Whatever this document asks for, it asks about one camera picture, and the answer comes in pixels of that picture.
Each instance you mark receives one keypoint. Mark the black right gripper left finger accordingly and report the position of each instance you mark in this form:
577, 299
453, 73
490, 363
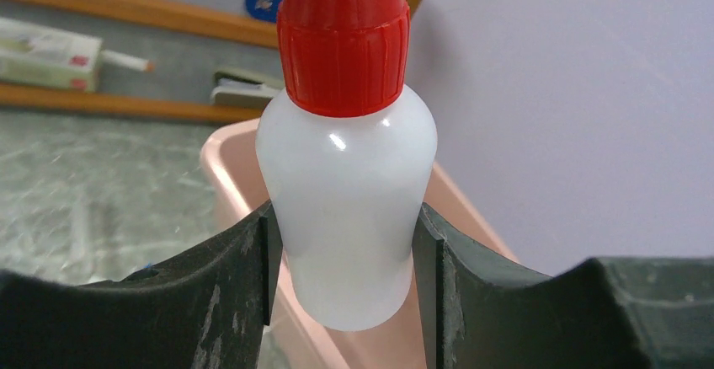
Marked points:
203, 308

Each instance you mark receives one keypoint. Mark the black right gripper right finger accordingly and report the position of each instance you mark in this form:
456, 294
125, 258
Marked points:
479, 309

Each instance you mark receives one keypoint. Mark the pink plastic bin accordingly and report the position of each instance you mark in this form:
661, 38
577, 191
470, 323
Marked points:
229, 160

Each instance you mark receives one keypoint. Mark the white bottle red cap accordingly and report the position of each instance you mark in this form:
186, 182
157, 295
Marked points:
346, 151

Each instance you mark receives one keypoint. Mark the white stick orange tip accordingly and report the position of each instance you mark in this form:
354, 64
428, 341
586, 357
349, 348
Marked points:
126, 61

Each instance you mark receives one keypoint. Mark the white paper box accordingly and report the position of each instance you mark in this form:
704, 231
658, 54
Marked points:
53, 58

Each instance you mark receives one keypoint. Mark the orange wooden rack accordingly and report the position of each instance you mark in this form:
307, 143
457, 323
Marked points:
164, 14

